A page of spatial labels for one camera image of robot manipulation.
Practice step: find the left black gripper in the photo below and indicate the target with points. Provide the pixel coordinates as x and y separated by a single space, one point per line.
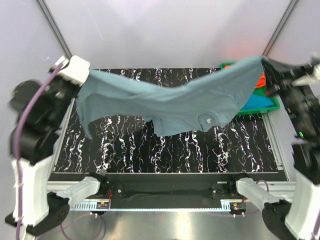
77 88

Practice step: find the grey-blue t shirt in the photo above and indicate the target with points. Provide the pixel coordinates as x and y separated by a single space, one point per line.
211 100

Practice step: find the aluminium corner post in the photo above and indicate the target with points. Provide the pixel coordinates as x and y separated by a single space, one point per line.
292 5
54 27

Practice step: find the right aluminium corner post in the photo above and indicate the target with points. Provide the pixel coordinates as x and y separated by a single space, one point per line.
292 5

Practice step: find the white slotted cable duct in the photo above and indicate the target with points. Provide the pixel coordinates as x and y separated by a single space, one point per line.
120 206

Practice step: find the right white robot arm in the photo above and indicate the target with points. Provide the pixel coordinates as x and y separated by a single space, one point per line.
300 218

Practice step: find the orange t shirt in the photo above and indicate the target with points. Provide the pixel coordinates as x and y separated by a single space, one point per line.
262 80

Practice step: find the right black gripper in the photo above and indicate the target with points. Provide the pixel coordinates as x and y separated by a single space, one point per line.
280 75

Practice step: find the right small connector box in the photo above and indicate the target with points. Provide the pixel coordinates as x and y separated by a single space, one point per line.
238 207

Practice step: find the left small connector box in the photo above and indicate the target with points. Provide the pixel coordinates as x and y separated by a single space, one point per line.
103 205

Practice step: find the small connector box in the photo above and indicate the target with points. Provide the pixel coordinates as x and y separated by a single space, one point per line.
103 205
238 207

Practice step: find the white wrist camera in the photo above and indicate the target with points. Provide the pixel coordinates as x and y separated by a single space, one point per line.
310 78
75 69

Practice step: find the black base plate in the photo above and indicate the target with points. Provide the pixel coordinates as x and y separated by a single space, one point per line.
168 187

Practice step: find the left aluminium corner post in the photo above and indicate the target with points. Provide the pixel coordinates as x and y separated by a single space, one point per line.
54 27

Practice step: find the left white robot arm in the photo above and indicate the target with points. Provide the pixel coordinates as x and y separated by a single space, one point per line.
35 207

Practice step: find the teal blue t shirt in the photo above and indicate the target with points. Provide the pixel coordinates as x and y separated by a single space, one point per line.
257 102

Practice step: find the aluminium rail frame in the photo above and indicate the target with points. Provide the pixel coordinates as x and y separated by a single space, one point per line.
127 145

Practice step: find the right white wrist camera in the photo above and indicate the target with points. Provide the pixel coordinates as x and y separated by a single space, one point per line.
310 78

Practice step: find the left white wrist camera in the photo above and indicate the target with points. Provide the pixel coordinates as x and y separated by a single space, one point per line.
75 69

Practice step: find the green plastic bin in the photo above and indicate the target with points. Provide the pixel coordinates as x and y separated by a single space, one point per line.
262 110

